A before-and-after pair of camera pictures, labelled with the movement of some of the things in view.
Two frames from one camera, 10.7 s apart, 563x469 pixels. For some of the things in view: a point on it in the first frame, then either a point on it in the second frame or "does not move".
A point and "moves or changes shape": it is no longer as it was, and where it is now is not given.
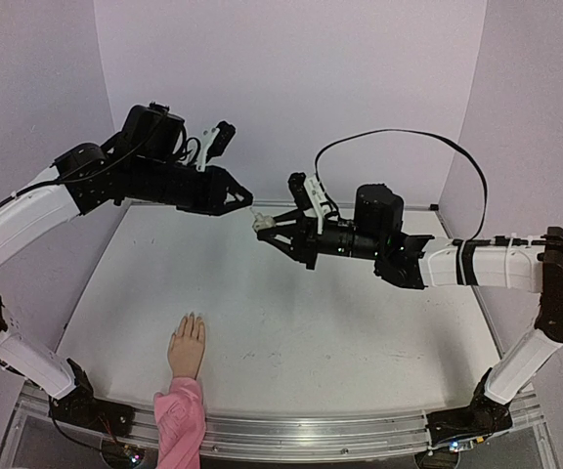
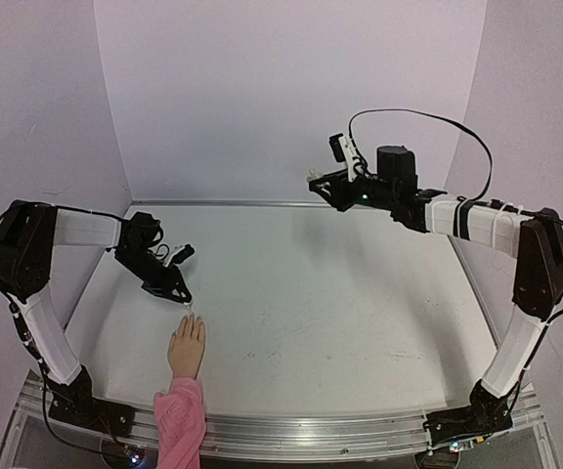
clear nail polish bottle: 263,222 moves or changes shape
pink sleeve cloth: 181,424 does not move
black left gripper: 215,199 -> 165,289
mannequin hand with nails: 187,347 does not move
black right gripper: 308,239 -> 348,187
